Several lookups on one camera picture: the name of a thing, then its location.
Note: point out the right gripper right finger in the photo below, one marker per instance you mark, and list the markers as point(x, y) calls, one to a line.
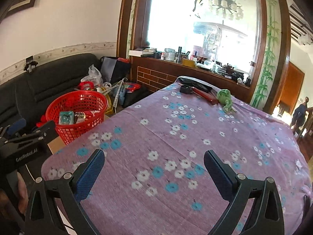
point(266, 215)

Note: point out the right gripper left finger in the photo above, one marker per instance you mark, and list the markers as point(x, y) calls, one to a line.
point(43, 216)

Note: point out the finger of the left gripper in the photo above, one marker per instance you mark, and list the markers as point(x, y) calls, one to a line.
point(44, 134)
point(10, 131)

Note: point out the teal tissue pack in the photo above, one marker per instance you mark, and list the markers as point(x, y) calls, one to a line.
point(66, 118)

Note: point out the red plastic mesh basket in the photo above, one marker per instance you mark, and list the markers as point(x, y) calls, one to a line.
point(77, 101)

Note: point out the white grey carton box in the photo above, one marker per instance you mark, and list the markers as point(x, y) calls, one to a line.
point(79, 117)

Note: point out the person's left hand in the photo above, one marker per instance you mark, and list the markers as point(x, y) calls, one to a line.
point(22, 195)

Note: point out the black sofa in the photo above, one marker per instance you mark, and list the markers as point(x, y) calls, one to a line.
point(28, 95)

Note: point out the wooden stair railing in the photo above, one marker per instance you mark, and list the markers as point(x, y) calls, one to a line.
point(306, 126)

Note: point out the dark blue hanging jacket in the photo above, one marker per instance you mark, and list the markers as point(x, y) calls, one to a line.
point(299, 115)

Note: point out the clear plastic bag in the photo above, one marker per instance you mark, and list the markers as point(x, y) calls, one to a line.
point(93, 76)

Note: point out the purple floral tablecloth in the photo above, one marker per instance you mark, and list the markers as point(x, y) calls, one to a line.
point(154, 180)

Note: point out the green crumpled cloth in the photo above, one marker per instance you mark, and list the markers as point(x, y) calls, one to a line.
point(225, 99)

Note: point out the brown wooden door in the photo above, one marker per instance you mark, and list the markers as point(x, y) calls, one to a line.
point(291, 90)

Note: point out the small black box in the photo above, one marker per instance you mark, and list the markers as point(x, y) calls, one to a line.
point(185, 89)

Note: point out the black flat case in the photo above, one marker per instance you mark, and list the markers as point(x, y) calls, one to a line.
point(195, 84)

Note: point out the ceiling chandelier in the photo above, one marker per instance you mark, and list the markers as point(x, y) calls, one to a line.
point(227, 8)

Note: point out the red handled tool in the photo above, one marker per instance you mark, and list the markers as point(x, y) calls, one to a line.
point(207, 96)

